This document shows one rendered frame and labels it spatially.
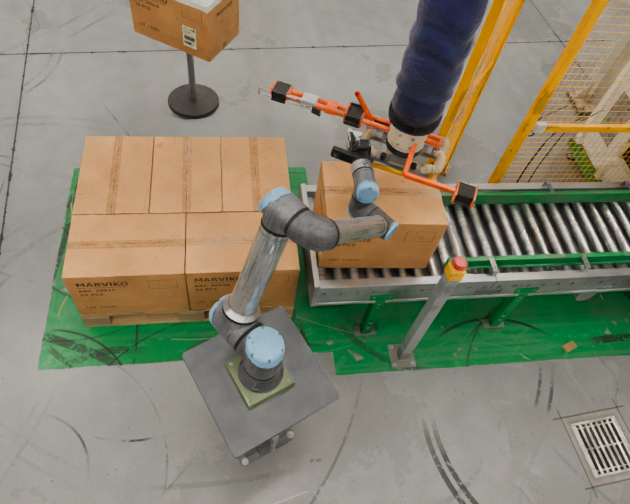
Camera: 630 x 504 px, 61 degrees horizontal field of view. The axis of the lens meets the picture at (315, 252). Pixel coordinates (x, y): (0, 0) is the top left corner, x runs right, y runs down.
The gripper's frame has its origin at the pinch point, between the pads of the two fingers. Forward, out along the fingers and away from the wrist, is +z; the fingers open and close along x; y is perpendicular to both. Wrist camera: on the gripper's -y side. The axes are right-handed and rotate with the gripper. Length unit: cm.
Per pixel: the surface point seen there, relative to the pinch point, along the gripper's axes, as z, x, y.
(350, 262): -21, -74, 10
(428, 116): -11.5, 18.5, 28.2
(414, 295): -35, -88, 46
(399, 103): -4.5, 19.2, 17.4
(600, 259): -26, -75, 157
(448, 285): -54, -46, 47
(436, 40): -10, 52, 21
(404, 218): -19, -39, 32
